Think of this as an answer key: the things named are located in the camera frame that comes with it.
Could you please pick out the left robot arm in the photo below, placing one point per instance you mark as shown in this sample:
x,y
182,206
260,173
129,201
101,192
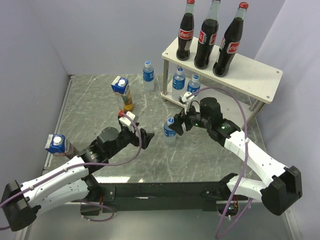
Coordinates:
x,y
73,181

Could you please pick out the blue juice carton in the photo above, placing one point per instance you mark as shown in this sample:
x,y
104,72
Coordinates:
x,y
121,89

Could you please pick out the wooden two-tier shelf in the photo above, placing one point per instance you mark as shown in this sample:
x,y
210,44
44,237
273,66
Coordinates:
x,y
248,76

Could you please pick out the cola bottle shelved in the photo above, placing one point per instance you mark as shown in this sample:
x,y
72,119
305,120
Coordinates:
x,y
207,36
230,42
186,32

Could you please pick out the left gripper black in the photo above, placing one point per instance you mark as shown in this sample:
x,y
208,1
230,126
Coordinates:
x,y
145,137

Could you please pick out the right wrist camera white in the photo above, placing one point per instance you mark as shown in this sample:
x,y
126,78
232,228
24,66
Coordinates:
x,y
186,99

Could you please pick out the dark juice carton near left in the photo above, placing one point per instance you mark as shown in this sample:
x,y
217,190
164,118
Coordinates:
x,y
60,146

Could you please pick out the water bottle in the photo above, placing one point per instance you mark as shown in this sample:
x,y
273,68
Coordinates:
x,y
194,84
178,83
169,135
148,77

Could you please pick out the black base beam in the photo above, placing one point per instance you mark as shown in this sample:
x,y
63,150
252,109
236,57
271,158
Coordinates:
x,y
143,196

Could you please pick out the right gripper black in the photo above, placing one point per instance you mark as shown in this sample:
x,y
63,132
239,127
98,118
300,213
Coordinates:
x,y
179,118

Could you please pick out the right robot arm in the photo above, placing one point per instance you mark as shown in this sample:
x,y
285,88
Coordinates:
x,y
278,187

